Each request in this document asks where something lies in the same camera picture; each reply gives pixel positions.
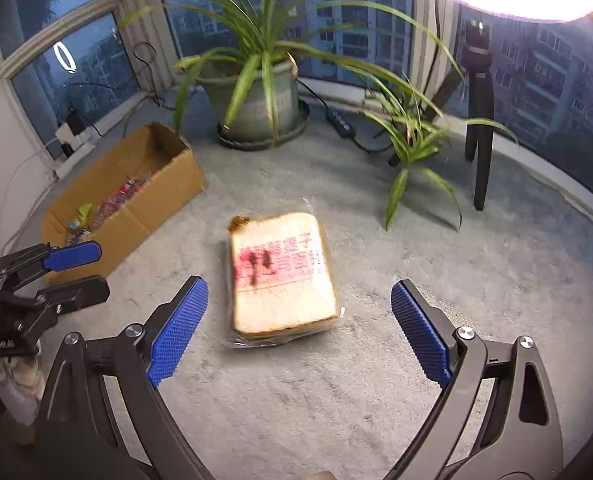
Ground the dark pot saucer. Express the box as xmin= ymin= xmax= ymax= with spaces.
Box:
xmin=216 ymin=100 xmax=311 ymax=151

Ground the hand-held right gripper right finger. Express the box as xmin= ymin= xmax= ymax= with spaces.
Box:
xmin=383 ymin=280 xmax=564 ymax=480

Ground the person's left hand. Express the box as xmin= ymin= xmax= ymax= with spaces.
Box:
xmin=5 ymin=350 xmax=47 ymax=402

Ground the white power strip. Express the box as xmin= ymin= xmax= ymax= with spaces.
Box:
xmin=54 ymin=132 xmax=97 ymax=178

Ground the bagged sliced bread loaf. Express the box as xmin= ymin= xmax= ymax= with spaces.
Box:
xmin=224 ymin=199 xmax=347 ymax=351

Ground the long black cable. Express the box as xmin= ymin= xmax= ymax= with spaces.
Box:
xmin=132 ymin=42 xmax=177 ymax=108

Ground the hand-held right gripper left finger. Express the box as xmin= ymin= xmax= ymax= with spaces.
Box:
xmin=34 ymin=275 xmax=217 ymax=480

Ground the brown cardboard box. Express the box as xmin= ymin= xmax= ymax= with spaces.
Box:
xmin=41 ymin=122 xmax=208 ymax=286

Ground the green spider plant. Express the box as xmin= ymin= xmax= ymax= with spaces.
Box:
xmin=114 ymin=0 xmax=467 ymax=148

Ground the pile of red snack packets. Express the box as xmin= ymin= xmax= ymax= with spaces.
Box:
xmin=65 ymin=170 xmax=160 ymax=247

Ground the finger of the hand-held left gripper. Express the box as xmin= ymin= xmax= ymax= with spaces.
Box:
xmin=0 ymin=275 xmax=111 ymax=334
xmin=0 ymin=241 xmax=103 ymax=287

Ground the small spider plant offshoot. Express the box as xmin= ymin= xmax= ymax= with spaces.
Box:
xmin=361 ymin=77 xmax=519 ymax=231

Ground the grey plant pot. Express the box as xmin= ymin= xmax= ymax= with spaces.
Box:
xmin=196 ymin=57 xmax=301 ymax=143

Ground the black tripod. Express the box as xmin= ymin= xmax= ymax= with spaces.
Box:
xmin=389 ymin=19 xmax=494 ymax=212

